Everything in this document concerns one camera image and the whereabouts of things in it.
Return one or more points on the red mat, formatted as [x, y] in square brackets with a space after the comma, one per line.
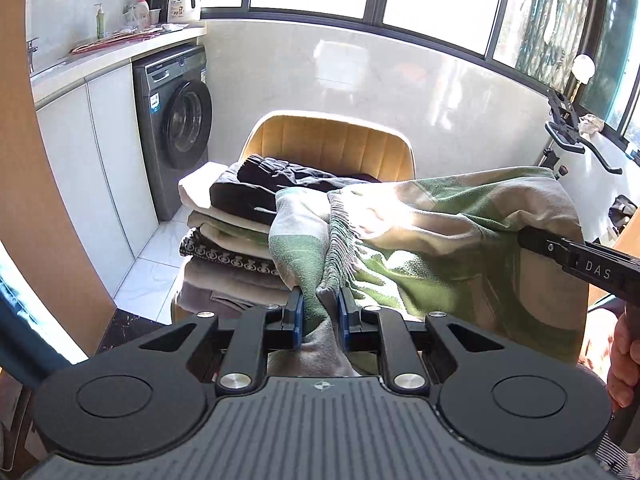
[115, 41]

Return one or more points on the white cabinet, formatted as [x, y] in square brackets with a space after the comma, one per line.
[95, 170]

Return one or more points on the grey patterned hanging cloth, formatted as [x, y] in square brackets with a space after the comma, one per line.
[545, 30]

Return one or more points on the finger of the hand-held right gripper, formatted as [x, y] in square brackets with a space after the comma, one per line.
[542, 246]

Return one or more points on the grey washing machine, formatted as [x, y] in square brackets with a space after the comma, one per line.
[172, 120]

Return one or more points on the white cup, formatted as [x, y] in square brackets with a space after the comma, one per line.
[155, 16]

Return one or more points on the white bottle with pink cap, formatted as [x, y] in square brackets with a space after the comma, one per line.
[141, 12]

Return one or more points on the lamp with round white globe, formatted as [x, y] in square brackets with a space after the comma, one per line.
[583, 67]

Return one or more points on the green pump bottle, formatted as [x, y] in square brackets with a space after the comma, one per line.
[101, 25]

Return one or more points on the brown wooden door panel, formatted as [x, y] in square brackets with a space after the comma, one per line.
[30, 185]

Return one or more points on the white countertop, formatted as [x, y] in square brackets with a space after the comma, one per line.
[100, 62]

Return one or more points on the stack of folded clothes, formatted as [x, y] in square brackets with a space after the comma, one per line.
[235, 200]

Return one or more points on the person's right hand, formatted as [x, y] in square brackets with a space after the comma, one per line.
[625, 355]

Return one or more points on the yellow upholstered chair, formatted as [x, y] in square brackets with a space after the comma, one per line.
[325, 145]

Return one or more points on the black exercise bike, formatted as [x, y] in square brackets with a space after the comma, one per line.
[567, 130]

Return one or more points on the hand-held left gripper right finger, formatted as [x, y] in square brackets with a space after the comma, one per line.
[342, 320]

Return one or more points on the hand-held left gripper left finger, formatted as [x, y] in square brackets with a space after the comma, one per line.
[298, 320]

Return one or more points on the green beige patterned garment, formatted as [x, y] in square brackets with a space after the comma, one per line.
[450, 250]

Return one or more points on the metal faucet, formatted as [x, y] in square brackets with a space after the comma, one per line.
[32, 52]

